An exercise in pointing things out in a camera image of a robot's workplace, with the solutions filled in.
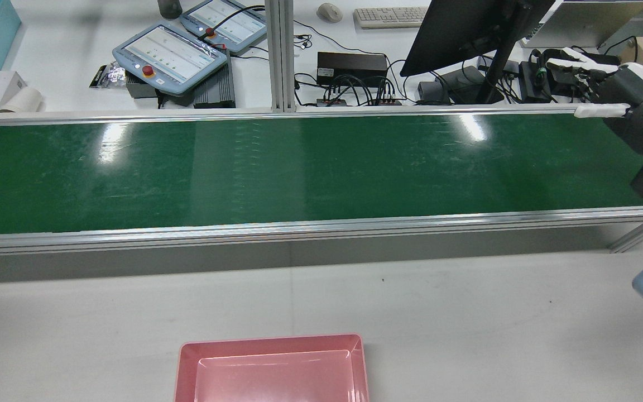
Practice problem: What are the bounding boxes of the black ribbed electronics box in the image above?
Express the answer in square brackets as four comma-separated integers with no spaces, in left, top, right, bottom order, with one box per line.
[193,49,237,109]

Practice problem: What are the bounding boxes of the silver foil packet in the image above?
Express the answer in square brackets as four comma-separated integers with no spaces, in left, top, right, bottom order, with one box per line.
[89,63,127,89]

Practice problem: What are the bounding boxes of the green conveyor belt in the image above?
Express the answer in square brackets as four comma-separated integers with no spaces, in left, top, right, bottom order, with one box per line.
[0,106,643,257]

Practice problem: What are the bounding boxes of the white keyboard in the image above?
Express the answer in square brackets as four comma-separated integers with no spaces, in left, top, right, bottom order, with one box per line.
[353,7,429,30]

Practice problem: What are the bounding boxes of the grey computer mouse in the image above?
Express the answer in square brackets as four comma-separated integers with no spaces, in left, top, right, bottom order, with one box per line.
[317,3,343,23]

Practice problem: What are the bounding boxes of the black computer monitor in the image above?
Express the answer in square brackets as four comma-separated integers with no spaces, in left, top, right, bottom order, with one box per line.
[400,0,556,106]

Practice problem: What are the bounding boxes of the black rectangular power box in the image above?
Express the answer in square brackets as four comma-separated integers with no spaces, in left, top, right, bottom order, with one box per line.
[317,52,388,88]

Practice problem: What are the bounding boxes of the grey teach pendant with cable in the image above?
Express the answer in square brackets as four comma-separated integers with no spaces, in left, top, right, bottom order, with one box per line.
[179,0,269,55]

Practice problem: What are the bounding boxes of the black power brick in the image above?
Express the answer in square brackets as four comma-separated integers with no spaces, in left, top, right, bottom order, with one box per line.
[520,60,552,104]

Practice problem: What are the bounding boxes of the silver laptop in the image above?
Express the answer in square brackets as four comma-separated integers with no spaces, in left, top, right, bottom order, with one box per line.
[520,0,643,50]

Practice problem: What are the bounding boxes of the small grey adapter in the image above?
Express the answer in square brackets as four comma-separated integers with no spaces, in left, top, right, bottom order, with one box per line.
[418,81,452,106]

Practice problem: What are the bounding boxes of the dark grey cup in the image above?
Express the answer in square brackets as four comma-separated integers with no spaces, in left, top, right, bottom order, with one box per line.
[157,0,183,21]

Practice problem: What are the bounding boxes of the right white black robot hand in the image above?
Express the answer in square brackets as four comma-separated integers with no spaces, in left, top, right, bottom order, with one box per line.
[545,47,643,159]

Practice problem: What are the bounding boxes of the black usb hub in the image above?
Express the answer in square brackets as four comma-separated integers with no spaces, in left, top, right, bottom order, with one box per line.
[316,98,404,107]

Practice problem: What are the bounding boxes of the black pendant cable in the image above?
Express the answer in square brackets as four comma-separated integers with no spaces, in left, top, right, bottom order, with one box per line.
[201,4,267,41]

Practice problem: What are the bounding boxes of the pink plastic box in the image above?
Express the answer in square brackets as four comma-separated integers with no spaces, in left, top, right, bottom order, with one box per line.
[174,334,370,402]

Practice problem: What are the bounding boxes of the aluminium profile post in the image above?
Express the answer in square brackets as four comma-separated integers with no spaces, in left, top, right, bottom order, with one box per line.
[265,0,296,113]

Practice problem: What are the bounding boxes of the large grey teach pendant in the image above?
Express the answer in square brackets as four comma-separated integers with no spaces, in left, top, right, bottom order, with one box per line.
[112,21,228,97]

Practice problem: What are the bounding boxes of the thin black desk cable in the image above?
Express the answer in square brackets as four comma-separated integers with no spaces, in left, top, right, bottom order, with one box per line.
[294,20,386,56]

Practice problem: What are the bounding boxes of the white paper roll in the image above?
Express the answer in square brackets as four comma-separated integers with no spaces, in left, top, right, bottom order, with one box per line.
[0,87,44,114]

